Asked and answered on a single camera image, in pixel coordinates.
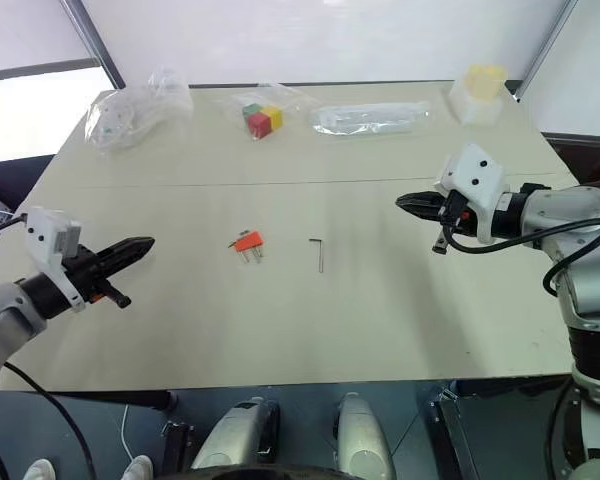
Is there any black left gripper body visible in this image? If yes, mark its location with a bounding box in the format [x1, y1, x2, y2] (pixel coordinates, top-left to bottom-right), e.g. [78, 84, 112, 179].
[61, 243, 132, 310]

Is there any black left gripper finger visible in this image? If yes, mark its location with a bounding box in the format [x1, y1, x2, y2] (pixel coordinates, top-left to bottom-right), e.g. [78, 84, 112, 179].
[95, 236, 157, 264]
[102, 241, 157, 276]

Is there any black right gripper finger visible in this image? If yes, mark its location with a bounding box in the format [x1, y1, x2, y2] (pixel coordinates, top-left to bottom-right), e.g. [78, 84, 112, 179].
[396, 203, 445, 222]
[395, 190, 445, 207]

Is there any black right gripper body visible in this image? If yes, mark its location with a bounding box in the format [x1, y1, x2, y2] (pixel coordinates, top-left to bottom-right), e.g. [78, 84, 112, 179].
[431, 191, 479, 254]

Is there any small metal hex key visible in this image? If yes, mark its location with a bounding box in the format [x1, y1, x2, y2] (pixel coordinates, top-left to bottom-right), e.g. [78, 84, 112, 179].
[308, 237, 327, 275]

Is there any orange bracket with screws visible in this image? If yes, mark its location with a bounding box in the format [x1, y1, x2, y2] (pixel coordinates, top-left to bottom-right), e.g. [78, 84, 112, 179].
[233, 230, 266, 254]

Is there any long flat clear plastic bag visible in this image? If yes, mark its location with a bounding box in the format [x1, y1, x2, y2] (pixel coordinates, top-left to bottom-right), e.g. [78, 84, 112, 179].
[307, 98, 434, 137]

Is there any translucent white box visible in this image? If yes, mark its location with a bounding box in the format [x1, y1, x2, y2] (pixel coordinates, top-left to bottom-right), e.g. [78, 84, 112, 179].
[446, 74, 506, 127]

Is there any yellow plastic cup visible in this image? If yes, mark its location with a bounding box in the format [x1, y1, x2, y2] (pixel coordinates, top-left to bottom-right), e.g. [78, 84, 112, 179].
[464, 63, 509, 104]

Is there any crumpled clear plastic bag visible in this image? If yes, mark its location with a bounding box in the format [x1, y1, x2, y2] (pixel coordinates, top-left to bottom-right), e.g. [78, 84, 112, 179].
[83, 67, 194, 157]

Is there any person in brown trousers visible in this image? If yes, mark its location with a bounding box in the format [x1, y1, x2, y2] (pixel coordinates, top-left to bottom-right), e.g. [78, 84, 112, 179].
[539, 131, 600, 197]

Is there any red cube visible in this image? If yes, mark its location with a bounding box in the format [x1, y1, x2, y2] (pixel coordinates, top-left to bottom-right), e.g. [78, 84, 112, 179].
[246, 111, 273, 139]

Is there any clear bag holding cubes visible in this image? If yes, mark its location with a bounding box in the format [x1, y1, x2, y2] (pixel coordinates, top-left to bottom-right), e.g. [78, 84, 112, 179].
[213, 81, 322, 143]

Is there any grey horizontal window bar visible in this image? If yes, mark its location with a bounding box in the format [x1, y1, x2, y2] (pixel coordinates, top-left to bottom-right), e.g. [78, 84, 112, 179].
[0, 56, 102, 85]

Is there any white shoe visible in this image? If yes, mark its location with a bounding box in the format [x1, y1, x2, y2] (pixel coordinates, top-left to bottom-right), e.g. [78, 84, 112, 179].
[24, 458, 57, 480]
[121, 454, 155, 480]

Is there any silver rounded shell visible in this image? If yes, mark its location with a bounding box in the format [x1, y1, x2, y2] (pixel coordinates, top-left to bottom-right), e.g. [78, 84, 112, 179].
[331, 392, 397, 480]
[191, 396, 282, 472]

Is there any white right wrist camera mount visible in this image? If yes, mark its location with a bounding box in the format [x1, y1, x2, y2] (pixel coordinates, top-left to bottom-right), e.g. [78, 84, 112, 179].
[433, 143, 512, 246]

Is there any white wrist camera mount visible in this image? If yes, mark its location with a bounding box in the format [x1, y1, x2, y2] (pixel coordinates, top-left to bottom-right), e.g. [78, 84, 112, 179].
[433, 143, 512, 246]
[22, 205, 87, 313]

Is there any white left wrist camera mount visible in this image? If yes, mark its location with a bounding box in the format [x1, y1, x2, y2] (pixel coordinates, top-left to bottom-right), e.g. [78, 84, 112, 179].
[22, 205, 87, 313]

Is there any black table frame bar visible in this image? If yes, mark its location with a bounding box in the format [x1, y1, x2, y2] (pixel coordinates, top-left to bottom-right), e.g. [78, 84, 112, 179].
[43, 389, 179, 412]

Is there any thin white floor cable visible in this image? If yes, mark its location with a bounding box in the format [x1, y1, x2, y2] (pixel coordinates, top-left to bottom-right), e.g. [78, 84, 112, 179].
[119, 403, 137, 462]

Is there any short black table bracket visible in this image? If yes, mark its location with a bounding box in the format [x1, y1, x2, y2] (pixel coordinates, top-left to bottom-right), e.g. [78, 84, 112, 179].
[161, 421, 192, 472]

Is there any grey slanted wall post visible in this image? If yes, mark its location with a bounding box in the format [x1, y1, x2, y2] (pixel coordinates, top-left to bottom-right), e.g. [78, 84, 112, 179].
[516, 0, 580, 103]

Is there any dark slanted window post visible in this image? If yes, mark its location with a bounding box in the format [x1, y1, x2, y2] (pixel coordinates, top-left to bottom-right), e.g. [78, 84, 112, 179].
[58, 0, 127, 90]

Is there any long black table bracket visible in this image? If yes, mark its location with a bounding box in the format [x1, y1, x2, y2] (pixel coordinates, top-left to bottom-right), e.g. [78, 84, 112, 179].
[431, 387, 482, 480]

